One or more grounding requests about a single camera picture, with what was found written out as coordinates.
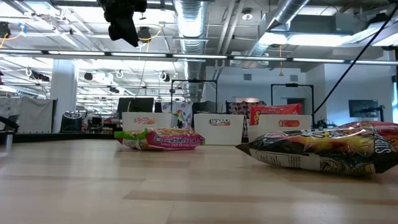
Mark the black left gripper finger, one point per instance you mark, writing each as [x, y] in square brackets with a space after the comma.
[132, 34]
[114, 31]

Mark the green Maruchan ramen pack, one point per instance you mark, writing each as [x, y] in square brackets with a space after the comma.
[168, 140]

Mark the red Maruchan noodle pack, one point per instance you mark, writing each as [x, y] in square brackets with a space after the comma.
[373, 124]
[273, 110]

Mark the black Maruchan fire noodle pack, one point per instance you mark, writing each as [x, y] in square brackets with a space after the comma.
[311, 149]

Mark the black round ceiling device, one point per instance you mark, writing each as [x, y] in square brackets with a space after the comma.
[144, 33]
[4, 29]

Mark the black ceiling spotlight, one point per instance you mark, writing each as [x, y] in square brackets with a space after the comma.
[165, 76]

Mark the long ceiling light strip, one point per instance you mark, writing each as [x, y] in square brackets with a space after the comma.
[199, 56]

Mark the black computer monitor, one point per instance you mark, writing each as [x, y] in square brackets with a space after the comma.
[141, 104]

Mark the white building column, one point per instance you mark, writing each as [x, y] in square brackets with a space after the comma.
[63, 93]

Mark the white plastic bin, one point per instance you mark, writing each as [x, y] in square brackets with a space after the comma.
[202, 133]
[267, 124]
[130, 124]

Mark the white floral cloth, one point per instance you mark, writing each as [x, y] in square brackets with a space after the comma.
[183, 109]

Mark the black round waste bin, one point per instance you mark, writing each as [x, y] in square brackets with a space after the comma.
[71, 122]

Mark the round white ceiling sensor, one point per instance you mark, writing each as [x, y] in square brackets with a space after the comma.
[247, 14]

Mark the grey curtain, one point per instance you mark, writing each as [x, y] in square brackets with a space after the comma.
[31, 115]

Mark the dark patterned cloth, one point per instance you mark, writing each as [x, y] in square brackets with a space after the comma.
[237, 109]

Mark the small black object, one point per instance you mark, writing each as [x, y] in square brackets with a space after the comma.
[7, 122]

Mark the large silver ventilation duct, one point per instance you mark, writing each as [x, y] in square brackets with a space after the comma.
[190, 31]

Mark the black aluminium table frame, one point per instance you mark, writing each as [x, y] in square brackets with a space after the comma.
[62, 136]

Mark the grey wall vent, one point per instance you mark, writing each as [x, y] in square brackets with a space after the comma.
[293, 77]
[247, 76]

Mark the slanted silver ventilation duct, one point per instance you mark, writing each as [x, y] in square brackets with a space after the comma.
[289, 12]

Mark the black metal rig frame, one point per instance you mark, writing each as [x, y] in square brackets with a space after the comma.
[292, 84]

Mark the black wall screen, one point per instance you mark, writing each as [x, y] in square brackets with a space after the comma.
[362, 108]

